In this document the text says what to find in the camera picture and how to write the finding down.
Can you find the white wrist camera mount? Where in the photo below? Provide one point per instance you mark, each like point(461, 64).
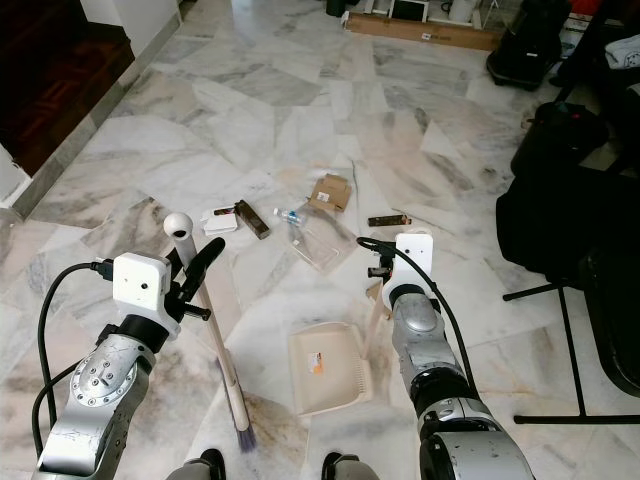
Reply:
point(145, 285)
point(415, 258)

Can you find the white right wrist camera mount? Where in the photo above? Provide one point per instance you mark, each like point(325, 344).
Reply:
point(415, 258)

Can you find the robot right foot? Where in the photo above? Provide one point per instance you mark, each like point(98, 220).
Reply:
point(345, 468)

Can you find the large black bag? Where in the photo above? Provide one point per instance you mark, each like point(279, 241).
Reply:
point(560, 220)

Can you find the clear plastic packaging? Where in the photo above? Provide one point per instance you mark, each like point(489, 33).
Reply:
point(318, 243)

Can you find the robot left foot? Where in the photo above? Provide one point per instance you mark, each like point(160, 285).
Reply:
point(200, 467)

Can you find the long flat cardboard box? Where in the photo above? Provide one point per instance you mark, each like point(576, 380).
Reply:
point(425, 32)

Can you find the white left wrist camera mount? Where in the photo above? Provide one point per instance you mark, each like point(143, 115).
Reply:
point(145, 285)

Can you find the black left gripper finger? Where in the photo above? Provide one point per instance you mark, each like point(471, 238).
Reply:
point(205, 268)

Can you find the thin dark brown wrapper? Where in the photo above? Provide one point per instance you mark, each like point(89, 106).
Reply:
point(390, 220)

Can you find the black metal stand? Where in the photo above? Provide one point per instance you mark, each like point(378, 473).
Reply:
point(570, 350)

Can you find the wide dark brown wrapper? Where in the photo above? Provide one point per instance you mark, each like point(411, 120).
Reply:
point(253, 219)

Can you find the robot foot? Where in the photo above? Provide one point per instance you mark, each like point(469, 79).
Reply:
point(200, 467)
point(345, 468)

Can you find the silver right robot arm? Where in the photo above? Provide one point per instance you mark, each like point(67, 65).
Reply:
point(420, 325)

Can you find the beige hand broom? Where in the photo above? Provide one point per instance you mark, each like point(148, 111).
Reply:
point(180, 226)

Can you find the small clear plastic bottle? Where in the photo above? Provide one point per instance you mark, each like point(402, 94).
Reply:
point(290, 216)

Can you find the dark wooden step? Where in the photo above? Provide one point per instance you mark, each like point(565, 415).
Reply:
point(60, 80)

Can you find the black suitcase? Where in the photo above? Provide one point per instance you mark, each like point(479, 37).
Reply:
point(530, 45)

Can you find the small brown cardboard box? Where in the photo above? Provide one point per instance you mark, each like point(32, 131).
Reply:
point(330, 192)

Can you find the white framed tablet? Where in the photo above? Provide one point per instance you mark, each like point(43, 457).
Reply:
point(409, 9)

